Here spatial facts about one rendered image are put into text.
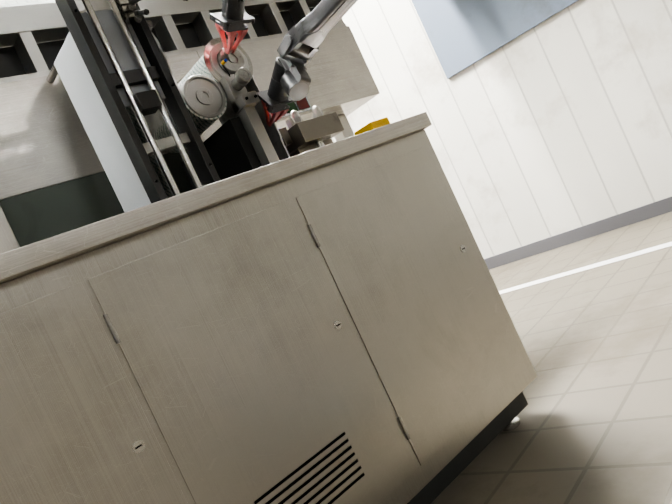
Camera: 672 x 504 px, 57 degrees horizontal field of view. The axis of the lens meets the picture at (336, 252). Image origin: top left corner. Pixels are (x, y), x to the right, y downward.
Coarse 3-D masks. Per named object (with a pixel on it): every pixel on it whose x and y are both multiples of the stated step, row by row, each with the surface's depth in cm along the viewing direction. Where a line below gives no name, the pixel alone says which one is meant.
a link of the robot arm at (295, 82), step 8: (288, 40) 157; (280, 48) 160; (288, 48) 157; (288, 56) 160; (296, 64) 159; (304, 64) 164; (288, 72) 159; (296, 72) 158; (304, 72) 159; (280, 80) 161; (288, 80) 158; (296, 80) 157; (304, 80) 157; (288, 88) 158; (296, 88) 158; (304, 88) 159; (296, 96) 160; (304, 96) 161
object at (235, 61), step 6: (222, 48) 167; (222, 54) 167; (234, 54) 169; (240, 54) 170; (222, 60) 166; (228, 60) 168; (234, 60) 168; (240, 60) 170; (222, 66) 167; (228, 66) 167; (234, 66) 168; (240, 66) 169; (234, 72) 168
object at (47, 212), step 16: (176, 160) 190; (96, 176) 174; (176, 176) 189; (32, 192) 163; (48, 192) 165; (64, 192) 168; (80, 192) 170; (96, 192) 173; (112, 192) 176; (16, 208) 159; (32, 208) 162; (48, 208) 164; (64, 208) 167; (80, 208) 169; (96, 208) 172; (112, 208) 175; (16, 224) 158; (32, 224) 161; (48, 224) 163; (64, 224) 166; (80, 224) 168; (32, 240) 160
